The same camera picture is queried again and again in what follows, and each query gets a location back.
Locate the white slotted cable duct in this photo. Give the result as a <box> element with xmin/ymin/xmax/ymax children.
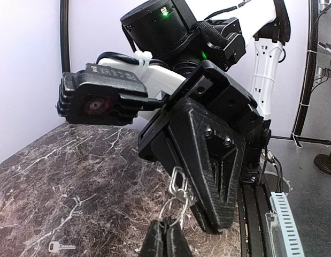
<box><xmin>266</xmin><ymin>192</ymin><xmax>305</xmax><ymax>256</ymax></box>

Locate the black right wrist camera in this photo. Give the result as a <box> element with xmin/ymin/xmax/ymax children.
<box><xmin>57</xmin><ymin>63</ymin><xmax>148</xmax><ymax>126</ymax></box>

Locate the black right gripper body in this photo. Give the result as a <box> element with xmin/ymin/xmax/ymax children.
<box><xmin>138</xmin><ymin>61</ymin><xmax>271</xmax><ymax>166</ymax></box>

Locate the black frame post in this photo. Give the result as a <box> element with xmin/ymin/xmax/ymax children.
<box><xmin>59</xmin><ymin>0</ymin><xmax>71</xmax><ymax>72</ymax></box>

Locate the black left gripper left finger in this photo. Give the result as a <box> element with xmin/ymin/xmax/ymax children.
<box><xmin>139</xmin><ymin>220</ymin><xmax>164</xmax><ymax>257</ymax></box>

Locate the metal keyring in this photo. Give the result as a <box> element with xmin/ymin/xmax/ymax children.
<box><xmin>158</xmin><ymin>196</ymin><xmax>189</xmax><ymax>228</ymax></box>

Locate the black round-base stand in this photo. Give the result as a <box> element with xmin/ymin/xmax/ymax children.
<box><xmin>314</xmin><ymin>151</ymin><xmax>331</xmax><ymax>175</ymax></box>

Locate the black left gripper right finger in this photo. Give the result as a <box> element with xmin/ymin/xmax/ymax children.
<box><xmin>165</xmin><ymin>223</ymin><xmax>193</xmax><ymax>257</ymax></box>

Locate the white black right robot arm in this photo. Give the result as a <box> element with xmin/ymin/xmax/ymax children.
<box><xmin>120</xmin><ymin>1</ymin><xmax>290</xmax><ymax>235</ymax></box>

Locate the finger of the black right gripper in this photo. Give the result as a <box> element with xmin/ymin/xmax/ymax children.
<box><xmin>167</xmin><ymin>97</ymin><xmax>245</xmax><ymax>233</ymax></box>

